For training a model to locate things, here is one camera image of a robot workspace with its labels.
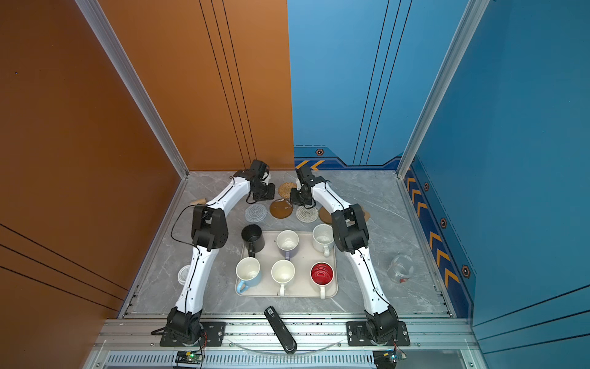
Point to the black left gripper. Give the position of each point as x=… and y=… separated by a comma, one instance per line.
x=271, y=194

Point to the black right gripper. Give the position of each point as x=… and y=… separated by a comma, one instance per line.
x=293, y=199

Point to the woven rattan round coaster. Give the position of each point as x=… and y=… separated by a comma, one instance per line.
x=284, y=190

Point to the dark brown round wooden coaster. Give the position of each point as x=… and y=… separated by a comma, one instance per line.
x=325, y=216

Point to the black mug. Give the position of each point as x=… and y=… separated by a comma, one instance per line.
x=253, y=238

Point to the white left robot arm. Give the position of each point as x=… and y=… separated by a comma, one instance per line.
x=209, y=234

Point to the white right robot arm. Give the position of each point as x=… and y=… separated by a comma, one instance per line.
x=351, y=236

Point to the white woven round coaster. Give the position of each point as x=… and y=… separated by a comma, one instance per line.
x=307, y=215

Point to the glossy brown round coaster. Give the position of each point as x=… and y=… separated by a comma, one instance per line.
x=281, y=208

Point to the clear glass cup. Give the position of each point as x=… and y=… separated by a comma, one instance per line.
x=401, y=268

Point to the white mug back right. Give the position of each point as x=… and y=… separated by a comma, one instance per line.
x=323, y=239

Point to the purple mug white inside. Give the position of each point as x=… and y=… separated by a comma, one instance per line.
x=288, y=242

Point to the beige serving tray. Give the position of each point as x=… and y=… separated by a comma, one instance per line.
x=302, y=286

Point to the white mug front middle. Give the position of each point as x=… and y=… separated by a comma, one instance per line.
x=283, y=273

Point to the light blue mug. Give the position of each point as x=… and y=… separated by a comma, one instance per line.
x=248, y=272

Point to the white round lid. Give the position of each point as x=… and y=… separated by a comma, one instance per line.
x=182, y=274

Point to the black handheld scanner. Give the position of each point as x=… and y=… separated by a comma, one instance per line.
x=283, y=335

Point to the circuit board right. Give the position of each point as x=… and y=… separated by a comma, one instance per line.
x=388, y=359

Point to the green circuit board left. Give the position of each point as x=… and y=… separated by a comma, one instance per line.
x=189, y=359

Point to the red mug white handle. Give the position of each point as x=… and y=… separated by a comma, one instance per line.
x=322, y=275

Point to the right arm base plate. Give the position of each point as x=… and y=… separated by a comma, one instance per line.
x=358, y=335

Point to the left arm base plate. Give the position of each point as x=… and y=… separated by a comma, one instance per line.
x=210, y=334

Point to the aluminium front rail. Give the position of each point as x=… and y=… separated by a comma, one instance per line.
x=310, y=332

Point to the aluminium corner post left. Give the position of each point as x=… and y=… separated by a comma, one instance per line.
x=105, y=34

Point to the aluminium corner post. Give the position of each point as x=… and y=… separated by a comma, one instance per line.
x=460, y=42
x=105, y=34

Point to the aluminium corner post right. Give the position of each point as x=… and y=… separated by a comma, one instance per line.
x=460, y=42

